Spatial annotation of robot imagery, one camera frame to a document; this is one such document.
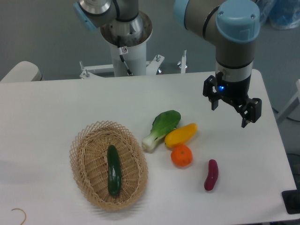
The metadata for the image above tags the green bok choy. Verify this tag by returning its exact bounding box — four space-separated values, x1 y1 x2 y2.
142 110 181 153

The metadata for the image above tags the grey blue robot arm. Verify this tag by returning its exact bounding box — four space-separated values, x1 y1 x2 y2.
73 0 262 127

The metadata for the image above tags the purple sweet potato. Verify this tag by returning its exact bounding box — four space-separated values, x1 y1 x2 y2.
204 159 219 191

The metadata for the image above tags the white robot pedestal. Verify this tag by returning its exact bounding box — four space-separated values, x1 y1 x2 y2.
80 11 165 79

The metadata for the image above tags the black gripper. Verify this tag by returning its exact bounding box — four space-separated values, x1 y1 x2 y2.
202 68 262 128

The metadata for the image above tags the tan rubber band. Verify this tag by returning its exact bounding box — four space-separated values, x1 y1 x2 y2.
11 208 27 225

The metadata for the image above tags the blue plastic bag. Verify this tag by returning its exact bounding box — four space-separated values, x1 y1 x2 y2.
255 0 300 30

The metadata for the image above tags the yellow squash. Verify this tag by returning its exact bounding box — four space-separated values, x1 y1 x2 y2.
165 123 198 148

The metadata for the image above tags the oval woven wicker basket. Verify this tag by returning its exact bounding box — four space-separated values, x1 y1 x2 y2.
70 121 148 211

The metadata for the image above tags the white chair back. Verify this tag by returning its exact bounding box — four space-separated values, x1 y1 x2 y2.
0 61 43 83

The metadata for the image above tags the green cucumber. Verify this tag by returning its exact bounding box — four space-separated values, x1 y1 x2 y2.
107 145 122 196

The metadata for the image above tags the black device at edge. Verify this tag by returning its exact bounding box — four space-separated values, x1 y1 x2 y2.
282 190 300 215

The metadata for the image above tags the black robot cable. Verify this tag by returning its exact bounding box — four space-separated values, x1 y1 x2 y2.
116 35 134 76

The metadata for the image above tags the orange tangerine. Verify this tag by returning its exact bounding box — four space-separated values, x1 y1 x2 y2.
171 144 193 167

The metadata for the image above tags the white table frame leg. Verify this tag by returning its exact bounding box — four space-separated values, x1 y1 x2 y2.
275 79 300 125

